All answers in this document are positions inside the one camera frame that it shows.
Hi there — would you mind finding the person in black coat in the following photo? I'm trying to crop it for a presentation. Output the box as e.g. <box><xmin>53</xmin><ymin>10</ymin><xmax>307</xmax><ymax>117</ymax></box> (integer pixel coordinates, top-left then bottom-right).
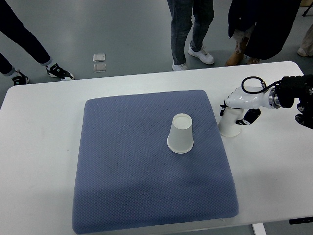
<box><xmin>225</xmin><ymin>0</ymin><xmax>301</xmax><ymax>66</ymax></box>

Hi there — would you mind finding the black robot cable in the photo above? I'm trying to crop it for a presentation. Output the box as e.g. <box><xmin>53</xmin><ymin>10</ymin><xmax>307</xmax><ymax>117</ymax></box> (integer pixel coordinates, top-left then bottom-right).
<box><xmin>241</xmin><ymin>76</ymin><xmax>282</xmax><ymax>94</ymax></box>

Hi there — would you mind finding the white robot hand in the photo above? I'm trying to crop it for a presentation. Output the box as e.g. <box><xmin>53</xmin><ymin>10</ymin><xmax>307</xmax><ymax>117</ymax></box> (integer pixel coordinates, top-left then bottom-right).
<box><xmin>220</xmin><ymin>87</ymin><xmax>275</xmax><ymax>125</ymax></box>

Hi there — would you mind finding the white paper cup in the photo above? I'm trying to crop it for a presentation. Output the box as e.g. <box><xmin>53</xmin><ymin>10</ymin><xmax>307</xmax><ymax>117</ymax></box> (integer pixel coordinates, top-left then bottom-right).
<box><xmin>167</xmin><ymin>113</ymin><xmax>194</xmax><ymax>154</ymax></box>
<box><xmin>218</xmin><ymin>107</ymin><xmax>244</xmax><ymax>137</ymax></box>

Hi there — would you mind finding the beige shoe at right edge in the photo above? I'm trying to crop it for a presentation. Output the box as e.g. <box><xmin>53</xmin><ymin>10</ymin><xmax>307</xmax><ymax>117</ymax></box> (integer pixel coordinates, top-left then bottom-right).
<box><xmin>297</xmin><ymin>25</ymin><xmax>313</xmax><ymax>57</ymax></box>

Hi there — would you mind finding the white table leg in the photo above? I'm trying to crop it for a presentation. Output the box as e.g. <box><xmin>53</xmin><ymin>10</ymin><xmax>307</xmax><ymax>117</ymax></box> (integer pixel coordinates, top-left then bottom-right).
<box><xmin>252</xmin><ymin>223</ymin><xmax>267</xmax><ymax>235</ymax></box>

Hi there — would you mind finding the person in dark trousers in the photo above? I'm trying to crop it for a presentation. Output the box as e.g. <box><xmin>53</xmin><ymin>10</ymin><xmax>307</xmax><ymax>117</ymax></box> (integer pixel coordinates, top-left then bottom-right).
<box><xmin>0</xmin><ymin>0</ymin><xmax>74</xmax><ymax>86</ymax></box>

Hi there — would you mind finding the person in grey jeans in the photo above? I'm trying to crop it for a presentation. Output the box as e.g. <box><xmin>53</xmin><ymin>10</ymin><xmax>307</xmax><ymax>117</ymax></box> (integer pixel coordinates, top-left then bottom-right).
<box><xmin>167</xmin><ymin>0</ymin><xmax>215</xmax><ymax>71</ymax></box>

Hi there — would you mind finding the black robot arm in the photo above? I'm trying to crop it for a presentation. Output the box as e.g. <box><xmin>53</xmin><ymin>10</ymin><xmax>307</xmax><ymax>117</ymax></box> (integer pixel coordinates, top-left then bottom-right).
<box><xmin>220</xmin><ymin>75</ymin><xmax>313</xmax><ymax>129</ymax></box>

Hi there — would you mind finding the blue quilted cushion mat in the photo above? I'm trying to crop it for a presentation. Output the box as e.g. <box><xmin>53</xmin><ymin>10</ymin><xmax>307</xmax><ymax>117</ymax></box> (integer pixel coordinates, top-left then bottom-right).
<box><xmin>72</xmin><ymin>90</ymin><xmax>239</xmax><ymax>234</ymax></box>

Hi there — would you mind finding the upper metal floor plate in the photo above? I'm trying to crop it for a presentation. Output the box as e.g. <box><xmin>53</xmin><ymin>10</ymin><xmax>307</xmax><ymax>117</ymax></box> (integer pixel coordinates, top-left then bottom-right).
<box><xmin>93</xmin><ymin>53</ymin><xmax>106</xmax><ymax>62</ymax></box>

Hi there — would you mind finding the white paper cup on mat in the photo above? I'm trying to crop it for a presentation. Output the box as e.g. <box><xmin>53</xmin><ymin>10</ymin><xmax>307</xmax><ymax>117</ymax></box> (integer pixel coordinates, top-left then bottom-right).
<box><xmin>167</xmin><ymin>113</ymin><xmax>194</xmax><ymax>154</ymax></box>

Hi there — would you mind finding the black table control panel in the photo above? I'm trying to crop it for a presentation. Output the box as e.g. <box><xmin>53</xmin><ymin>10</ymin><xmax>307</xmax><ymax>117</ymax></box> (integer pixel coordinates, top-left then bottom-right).
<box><xmin>289</xmin><ymin>216</ymin><xmax>313</xmax><ymax>225</ymax></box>

